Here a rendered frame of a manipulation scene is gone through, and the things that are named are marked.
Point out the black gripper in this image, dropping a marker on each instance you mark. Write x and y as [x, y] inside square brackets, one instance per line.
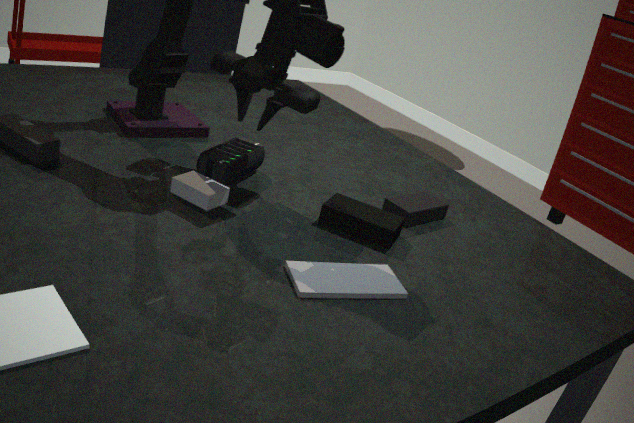
[299, 98]

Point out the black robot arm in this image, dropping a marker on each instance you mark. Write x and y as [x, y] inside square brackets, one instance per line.
[290, 25]

